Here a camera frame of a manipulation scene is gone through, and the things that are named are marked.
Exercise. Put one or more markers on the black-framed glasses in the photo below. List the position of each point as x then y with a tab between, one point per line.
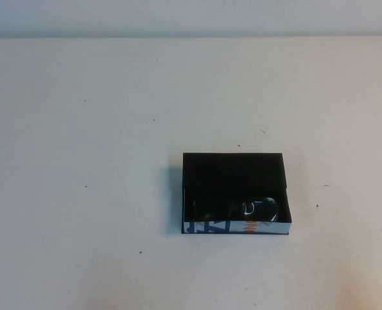
261	206

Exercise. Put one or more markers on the black open cardboard box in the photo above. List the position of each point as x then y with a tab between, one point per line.
232	171

